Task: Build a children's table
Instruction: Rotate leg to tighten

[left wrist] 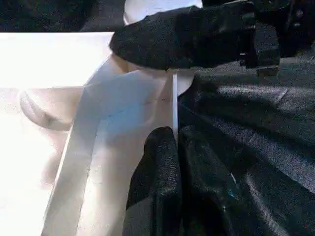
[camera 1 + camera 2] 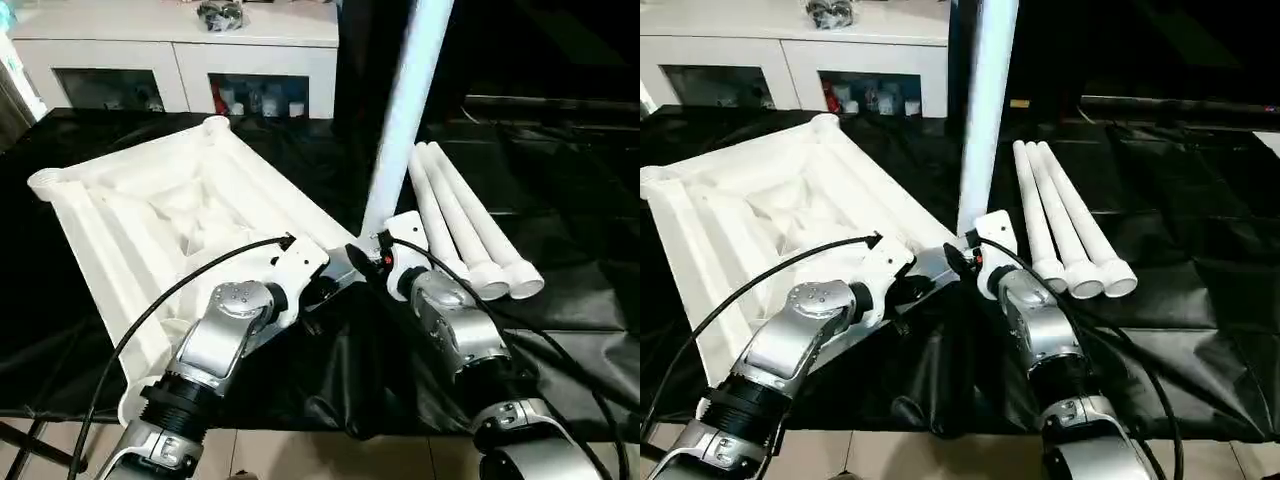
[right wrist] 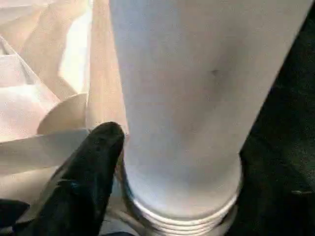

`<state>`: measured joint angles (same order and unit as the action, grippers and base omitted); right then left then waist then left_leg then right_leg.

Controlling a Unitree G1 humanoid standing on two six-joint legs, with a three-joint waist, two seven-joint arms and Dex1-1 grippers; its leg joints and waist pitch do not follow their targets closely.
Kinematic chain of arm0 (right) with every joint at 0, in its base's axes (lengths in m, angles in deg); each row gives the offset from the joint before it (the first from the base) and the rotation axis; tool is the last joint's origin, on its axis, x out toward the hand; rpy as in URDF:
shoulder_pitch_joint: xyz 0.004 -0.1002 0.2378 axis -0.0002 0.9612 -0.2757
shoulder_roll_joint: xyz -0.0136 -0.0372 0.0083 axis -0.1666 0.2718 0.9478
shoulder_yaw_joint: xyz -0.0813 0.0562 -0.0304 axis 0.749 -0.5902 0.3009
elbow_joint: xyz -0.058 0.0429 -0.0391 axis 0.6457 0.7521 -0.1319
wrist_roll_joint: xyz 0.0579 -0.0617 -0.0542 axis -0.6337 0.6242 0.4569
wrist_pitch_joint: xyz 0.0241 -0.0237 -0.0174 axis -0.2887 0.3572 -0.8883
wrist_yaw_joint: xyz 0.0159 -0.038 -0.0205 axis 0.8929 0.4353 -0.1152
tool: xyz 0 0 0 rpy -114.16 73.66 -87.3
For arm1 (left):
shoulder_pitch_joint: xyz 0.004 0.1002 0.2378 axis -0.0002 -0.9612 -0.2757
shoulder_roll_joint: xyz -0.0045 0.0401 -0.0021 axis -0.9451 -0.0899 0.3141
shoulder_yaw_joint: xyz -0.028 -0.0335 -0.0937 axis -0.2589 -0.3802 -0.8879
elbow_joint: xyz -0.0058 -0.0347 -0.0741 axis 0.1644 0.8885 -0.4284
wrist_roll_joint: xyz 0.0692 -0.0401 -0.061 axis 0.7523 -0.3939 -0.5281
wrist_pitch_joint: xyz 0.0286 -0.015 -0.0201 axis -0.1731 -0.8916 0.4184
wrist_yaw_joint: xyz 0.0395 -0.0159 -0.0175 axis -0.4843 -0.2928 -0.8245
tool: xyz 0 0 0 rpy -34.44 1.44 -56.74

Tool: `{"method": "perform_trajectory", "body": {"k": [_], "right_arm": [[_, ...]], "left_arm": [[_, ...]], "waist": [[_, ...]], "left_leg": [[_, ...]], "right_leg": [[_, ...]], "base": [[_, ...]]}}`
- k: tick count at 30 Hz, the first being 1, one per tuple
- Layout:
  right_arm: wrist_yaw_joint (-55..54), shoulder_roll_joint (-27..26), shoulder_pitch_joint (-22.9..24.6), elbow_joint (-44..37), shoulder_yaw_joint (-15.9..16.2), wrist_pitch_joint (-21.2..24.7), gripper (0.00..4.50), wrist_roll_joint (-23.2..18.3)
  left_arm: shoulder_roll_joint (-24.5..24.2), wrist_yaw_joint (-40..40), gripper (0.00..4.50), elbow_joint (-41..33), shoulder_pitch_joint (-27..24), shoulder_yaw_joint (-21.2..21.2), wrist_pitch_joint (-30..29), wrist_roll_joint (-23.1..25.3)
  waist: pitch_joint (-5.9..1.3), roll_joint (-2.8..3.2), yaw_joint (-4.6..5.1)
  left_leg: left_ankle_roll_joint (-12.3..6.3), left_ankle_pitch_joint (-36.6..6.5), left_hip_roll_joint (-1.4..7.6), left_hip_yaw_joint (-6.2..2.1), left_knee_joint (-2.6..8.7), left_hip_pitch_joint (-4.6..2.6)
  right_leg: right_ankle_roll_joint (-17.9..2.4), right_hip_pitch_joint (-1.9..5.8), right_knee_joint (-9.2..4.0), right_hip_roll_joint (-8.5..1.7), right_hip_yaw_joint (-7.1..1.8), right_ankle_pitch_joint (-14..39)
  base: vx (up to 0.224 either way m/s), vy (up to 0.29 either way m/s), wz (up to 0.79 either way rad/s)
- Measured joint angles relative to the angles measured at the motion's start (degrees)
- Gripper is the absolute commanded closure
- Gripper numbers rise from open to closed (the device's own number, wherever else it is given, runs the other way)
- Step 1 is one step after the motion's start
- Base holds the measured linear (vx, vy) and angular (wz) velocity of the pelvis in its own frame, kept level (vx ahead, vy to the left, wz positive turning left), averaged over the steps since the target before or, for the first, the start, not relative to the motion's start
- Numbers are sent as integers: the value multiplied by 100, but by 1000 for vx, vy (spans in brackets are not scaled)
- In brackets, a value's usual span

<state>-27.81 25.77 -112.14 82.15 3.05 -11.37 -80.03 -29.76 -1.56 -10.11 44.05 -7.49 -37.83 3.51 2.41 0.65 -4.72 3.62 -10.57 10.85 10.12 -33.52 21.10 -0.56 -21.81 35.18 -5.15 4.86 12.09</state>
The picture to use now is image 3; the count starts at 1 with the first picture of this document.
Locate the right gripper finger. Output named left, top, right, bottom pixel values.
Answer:
left=0, top=121, right=126, bottom=236

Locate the white plastic table top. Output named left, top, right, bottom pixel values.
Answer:
left=0, top=0, right=129, bottom=236

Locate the white plastic table leg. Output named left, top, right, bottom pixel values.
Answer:
left=108, top=0, right=315, bottom=236

